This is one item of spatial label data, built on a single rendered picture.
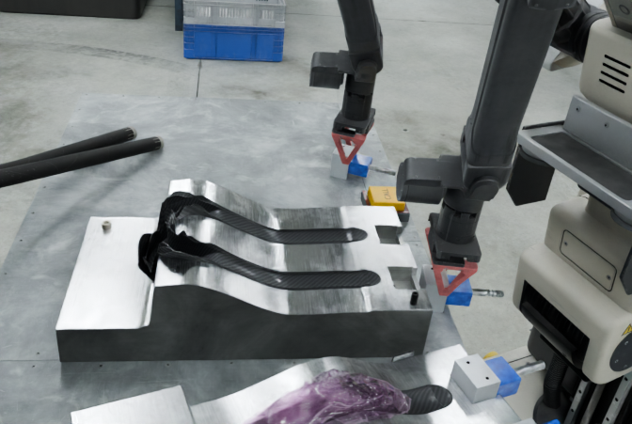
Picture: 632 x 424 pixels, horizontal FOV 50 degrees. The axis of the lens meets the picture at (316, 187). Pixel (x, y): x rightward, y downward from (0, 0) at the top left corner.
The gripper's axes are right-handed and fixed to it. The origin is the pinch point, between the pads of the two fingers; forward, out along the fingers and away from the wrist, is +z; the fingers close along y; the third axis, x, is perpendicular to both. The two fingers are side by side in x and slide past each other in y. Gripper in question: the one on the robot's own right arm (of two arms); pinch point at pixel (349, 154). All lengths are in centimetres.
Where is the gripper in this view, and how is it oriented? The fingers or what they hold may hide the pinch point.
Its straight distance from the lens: 138.7
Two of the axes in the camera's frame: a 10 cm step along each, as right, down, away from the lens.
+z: -1.1, 8.5, 5.2
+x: 9.5, 2.4, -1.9
